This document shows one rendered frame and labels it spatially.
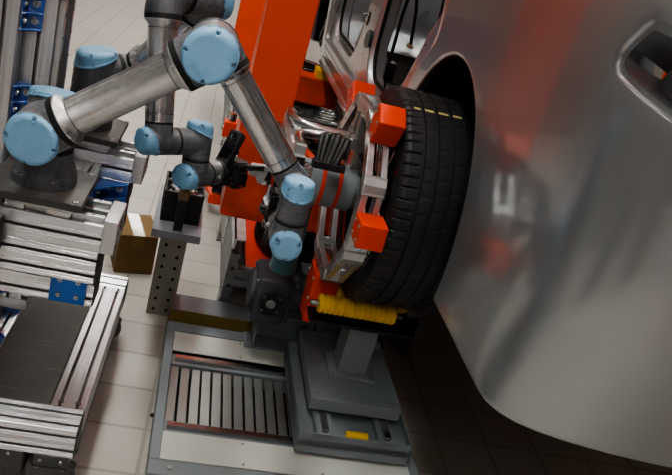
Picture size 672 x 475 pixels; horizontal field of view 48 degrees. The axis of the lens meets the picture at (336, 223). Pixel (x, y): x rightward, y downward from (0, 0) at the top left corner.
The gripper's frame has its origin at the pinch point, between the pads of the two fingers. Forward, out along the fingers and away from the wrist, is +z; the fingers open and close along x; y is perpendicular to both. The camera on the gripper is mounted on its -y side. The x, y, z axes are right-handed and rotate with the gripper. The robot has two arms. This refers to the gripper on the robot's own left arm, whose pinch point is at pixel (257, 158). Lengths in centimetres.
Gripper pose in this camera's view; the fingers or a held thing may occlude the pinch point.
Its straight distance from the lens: 240.2
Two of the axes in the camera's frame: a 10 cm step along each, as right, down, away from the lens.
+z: 5.1, -1.7, 8.5
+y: -2.4, 9.2, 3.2
